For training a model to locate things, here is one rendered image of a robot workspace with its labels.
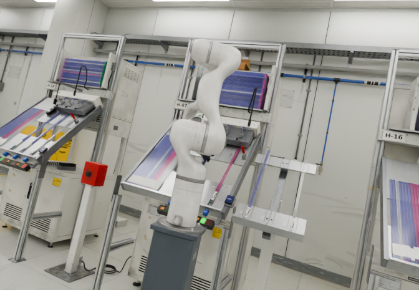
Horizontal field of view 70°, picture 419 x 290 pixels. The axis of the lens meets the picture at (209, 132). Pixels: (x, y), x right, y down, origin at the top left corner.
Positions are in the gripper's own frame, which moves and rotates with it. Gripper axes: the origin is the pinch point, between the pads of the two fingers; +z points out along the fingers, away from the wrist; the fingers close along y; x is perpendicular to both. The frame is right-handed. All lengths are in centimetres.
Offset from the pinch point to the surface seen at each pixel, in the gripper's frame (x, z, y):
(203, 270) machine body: 46, 58, -5
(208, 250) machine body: 35, 50, -6
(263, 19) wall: -259, 46, 39
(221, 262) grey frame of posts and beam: 48, 22, -24
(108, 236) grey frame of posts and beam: 54, 27, 49
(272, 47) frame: -96, -17, -16
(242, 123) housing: -42.3, 10.9, -7.5
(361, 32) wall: -248, 54, -76
